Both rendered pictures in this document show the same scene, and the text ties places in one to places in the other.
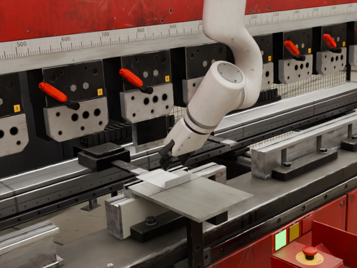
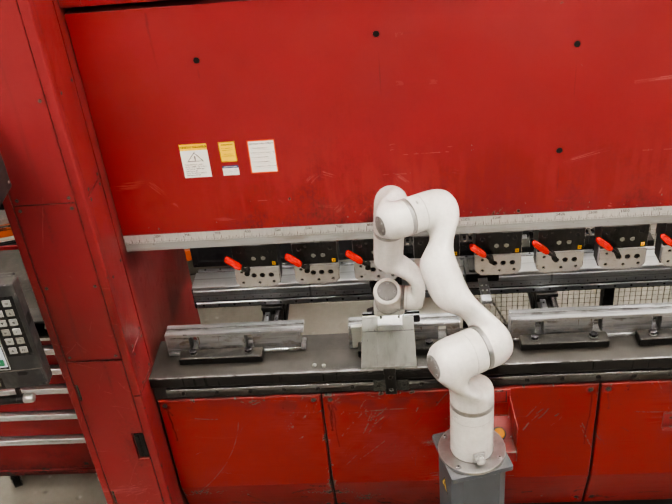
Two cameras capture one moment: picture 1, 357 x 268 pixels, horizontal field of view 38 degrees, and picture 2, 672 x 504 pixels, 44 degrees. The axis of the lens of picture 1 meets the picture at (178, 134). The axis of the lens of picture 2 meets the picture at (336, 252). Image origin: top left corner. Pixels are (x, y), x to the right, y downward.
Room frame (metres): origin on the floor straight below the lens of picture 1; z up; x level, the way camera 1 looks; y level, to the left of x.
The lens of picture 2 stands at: (-0.48, -1.47, 2.81)
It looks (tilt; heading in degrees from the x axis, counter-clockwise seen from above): 33 degrees down; 45
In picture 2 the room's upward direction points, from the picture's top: 6 degrees counter-clockwise
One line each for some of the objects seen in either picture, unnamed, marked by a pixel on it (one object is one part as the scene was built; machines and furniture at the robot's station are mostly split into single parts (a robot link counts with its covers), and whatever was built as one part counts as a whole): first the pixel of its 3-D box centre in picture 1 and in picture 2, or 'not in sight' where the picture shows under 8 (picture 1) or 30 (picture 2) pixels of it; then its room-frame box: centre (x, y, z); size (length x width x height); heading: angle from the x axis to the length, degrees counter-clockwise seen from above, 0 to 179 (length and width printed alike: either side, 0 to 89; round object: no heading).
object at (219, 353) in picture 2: not in sight; (221, 355); (0.87, 0.50, 0.89); 0.30 x 0.05 x 0.03; 130
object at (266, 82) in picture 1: (246, 63); (496, 247); (1.53, -0.22, 1.26); 0.15 x 0.09 x 0.17; 130
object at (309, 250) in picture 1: (309, 254); not in sight; (1.21, -0.33, 0.79); 0.04 x 0.04 x 0.04
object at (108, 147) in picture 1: (117, 160); not in sight; (1.42, 0.18, 1.01); 0.26 x 0.12 x 0.05; 40
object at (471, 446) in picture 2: not in sight; (471, 426); (0.94, -0.52, 1.09); 0.19 x 0.19 x 0.18
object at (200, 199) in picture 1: (189, 193); (388, 341); (1.18, -0.02, 1.00); 0.26 x 0.18 x 0.01; 40
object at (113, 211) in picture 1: (170, 197); (404, 330); (1.33, 0.03, 0.92); 0.39 x 0.06 x 0.10; 130
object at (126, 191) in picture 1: (156, 181); (391, 316); (1.30, 0.07, 0.99); 0.20 x 0.03 x 0.03; 130
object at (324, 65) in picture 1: (323, 48); (620, 240); (1.79, -0.52, 1.26); 0.15 x 0.09 x 0.17; 130
